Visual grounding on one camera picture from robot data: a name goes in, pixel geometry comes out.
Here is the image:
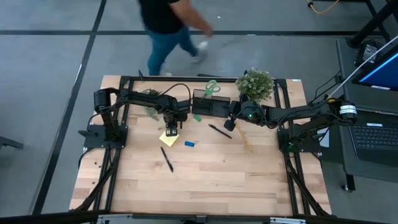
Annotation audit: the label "bushy green potted plant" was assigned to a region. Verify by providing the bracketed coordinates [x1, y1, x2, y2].
[235, 67, 275, 103]

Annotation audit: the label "monitor with blue screen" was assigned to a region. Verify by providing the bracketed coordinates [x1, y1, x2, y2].
[352, 43, 398, 91]

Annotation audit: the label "grey side desk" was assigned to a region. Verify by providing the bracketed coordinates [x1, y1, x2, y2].
[335, 37, 398, 192]

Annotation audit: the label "silver camera mount rail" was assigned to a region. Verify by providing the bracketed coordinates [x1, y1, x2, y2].
[96, 213, 307, 224]

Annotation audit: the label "black pen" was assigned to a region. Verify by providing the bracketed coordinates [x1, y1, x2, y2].
[160, 146, 174, 173]
[208, 124, 233, 139]

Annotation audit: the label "black mesh desk organizer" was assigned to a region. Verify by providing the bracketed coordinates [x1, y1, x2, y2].
[191, 88, 232, 119]

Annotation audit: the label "black stand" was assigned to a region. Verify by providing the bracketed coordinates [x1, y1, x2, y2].
[346, 0, 398, 49]

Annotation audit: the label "yellow hanging cable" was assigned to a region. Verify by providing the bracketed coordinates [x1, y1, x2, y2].
[306, 0, 340, 15]

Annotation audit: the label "grey chair base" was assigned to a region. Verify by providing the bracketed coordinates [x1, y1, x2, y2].
[0, 136, 25, 151]

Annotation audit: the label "green handled scissors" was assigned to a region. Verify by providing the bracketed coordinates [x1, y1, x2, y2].
[201, 79, 222, 101]

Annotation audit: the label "dark laptop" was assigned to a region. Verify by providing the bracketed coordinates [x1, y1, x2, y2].
[349, 123, 398, 167]

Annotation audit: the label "person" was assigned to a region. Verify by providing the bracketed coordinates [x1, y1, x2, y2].
[137, 0, 216, 77]

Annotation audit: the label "white rod yellow tip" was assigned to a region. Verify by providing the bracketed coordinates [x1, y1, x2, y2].
[328, 34, 398, 105]

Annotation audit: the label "small succulent in black pot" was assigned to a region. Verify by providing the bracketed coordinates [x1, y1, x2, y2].
[141, 88, 163, 121]

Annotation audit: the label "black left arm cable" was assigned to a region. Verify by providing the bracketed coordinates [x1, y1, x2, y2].
[161, 82, 192, 103]

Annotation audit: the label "black aluminium table frame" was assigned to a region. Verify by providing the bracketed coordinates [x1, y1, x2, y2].
[74, 70, 332, 218]

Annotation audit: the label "yellow sticky note pad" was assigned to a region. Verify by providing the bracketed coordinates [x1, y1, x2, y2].
[159, 129, 180, 147]

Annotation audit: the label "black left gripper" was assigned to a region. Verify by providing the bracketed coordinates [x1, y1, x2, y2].
[164, 110, 189, 137]

